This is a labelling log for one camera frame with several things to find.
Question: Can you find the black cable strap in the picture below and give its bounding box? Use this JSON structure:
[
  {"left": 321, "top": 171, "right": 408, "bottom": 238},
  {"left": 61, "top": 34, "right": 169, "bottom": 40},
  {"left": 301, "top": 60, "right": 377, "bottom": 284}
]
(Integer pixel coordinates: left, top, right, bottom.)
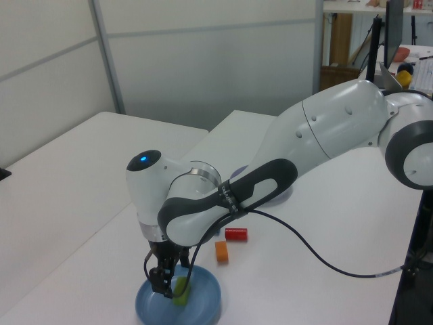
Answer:
[{"left": 218, "top": 181, "right": 250, "bottom": 220}]

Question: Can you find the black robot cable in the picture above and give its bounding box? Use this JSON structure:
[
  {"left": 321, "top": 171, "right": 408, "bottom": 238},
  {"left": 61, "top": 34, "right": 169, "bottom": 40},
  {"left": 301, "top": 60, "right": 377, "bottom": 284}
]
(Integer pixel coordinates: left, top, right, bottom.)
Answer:
[{"left": 142, "top": 207, "right": 405, "bottom": 299}]

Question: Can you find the black equipment stand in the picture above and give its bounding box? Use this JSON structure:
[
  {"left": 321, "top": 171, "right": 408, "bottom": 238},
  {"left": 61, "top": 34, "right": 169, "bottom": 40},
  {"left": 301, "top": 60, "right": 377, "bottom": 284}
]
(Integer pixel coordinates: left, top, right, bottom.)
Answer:
[{"left": 388, "top": 188, "right": 433, "bottom": 325}]

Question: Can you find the wooden cabinet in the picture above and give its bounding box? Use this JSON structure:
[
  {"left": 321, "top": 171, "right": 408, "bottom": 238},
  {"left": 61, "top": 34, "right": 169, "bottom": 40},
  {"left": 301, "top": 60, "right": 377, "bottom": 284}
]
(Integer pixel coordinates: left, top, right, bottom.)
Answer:
[{"left": 329, "top": 12, "right": 353, "bottom": 67}]

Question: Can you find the orange rectangular block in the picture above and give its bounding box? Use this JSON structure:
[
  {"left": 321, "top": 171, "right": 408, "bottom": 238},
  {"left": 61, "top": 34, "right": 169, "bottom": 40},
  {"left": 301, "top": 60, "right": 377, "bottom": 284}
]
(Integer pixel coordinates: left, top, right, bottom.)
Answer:
[{"left": 214, "top": 240, "right": 230, "bottom": 263}]

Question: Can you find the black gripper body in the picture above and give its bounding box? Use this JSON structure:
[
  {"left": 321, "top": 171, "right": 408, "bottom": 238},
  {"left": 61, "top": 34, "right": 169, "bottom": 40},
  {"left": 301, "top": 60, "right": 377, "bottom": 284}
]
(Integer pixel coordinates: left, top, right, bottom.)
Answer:
[{"left": 147, "top": 240, "right": 182, "bottom": 271}]

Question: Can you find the red cylinder block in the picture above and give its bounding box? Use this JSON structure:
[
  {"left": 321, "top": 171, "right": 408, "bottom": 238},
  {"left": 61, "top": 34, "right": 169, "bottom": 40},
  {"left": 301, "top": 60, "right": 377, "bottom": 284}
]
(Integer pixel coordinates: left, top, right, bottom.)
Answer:
[{"left": 225, "top": 227, "right": 250, "bottom": 242}]

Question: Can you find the blue plate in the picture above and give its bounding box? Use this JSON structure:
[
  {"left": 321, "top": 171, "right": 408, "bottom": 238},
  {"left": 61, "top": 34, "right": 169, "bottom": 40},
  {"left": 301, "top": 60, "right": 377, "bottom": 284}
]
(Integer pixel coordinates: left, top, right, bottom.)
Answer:
[{"left": 135, "top": 265, "right": 223, "bottom": 325}]

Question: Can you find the stack of papers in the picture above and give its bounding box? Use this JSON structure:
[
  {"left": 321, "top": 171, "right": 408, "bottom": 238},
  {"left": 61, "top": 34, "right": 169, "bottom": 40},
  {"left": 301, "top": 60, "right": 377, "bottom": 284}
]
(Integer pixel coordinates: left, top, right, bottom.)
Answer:
[{"left": 413, "top": 54, "right": 433, "bottom": 93}]

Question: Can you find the grey metal plate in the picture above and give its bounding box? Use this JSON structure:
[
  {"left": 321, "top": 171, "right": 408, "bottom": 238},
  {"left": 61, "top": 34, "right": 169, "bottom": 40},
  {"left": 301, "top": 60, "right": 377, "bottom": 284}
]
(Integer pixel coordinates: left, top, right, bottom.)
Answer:
[{"left": 378, "top": 62, "right": 404, "bottom": 91}]

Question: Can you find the green rectangular block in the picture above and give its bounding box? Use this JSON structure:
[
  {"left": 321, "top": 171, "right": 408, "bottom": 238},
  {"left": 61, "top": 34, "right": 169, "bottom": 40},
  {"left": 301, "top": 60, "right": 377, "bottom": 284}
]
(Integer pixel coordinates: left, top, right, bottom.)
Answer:
[{"left": 172, "top": 276, "right": 193, "bottom": 307}]

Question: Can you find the yellow ball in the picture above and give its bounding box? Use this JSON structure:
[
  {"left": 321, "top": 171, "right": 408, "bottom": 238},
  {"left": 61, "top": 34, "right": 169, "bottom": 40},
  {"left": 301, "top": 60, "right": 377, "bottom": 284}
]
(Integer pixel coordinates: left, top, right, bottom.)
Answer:
[{"left": 396, "top": 70, "right": 412, "bottom": 88}]

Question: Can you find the dark computer monitor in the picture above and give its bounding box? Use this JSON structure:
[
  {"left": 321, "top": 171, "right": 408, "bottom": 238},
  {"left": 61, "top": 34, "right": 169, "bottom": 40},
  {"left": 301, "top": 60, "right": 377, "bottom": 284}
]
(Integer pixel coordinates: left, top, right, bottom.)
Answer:
[{"left": 384, "top": 0, "right": 405, "bottom": 69}]

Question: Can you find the black monitor stand pole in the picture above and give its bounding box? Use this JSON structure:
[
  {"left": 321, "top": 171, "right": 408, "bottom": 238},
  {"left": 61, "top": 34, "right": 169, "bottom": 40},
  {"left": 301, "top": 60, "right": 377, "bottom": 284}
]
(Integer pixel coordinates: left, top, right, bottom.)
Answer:
[{"left": 366, "top": 16, "right": 385, "bottom": 83}]

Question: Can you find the grey partition post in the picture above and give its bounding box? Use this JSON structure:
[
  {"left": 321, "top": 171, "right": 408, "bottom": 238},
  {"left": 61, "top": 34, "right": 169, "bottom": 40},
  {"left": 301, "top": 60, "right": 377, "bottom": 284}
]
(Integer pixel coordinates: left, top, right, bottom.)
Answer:
[
  {"left": 88, "top": 0, "right": 127, "bottom": 115},
  {"left": 313, "top": 0, "right": 326, "bottom": 96}
]

